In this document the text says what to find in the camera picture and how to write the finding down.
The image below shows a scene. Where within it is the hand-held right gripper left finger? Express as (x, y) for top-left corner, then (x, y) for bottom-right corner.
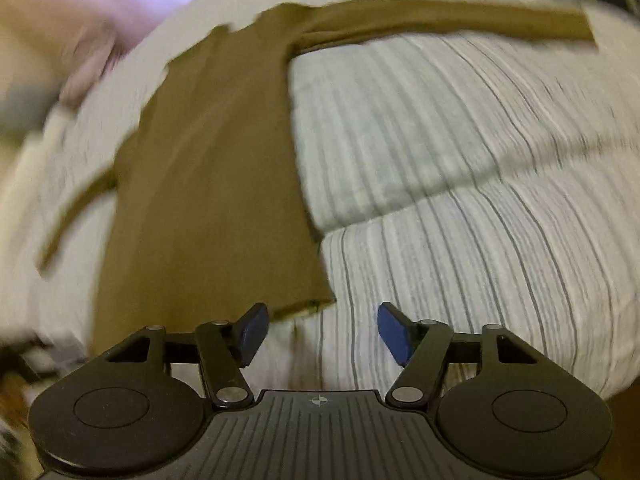
(92, 302), (271, 409)

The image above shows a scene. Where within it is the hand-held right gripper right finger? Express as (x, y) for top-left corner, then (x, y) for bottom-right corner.
(377, 302), (551, 409)

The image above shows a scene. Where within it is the brown long sleeve shirt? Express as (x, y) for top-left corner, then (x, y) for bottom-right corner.
(37, 1), (598, 358)

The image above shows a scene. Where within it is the white striped bed blanket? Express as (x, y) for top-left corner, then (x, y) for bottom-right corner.
(0, 0), (640, 403)

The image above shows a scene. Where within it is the cream pillow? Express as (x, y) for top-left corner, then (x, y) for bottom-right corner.
(0, 115), (76, 246)

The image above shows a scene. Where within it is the pink crumpled cloth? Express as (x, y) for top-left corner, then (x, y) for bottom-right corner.
(57, 22), (126, 108)

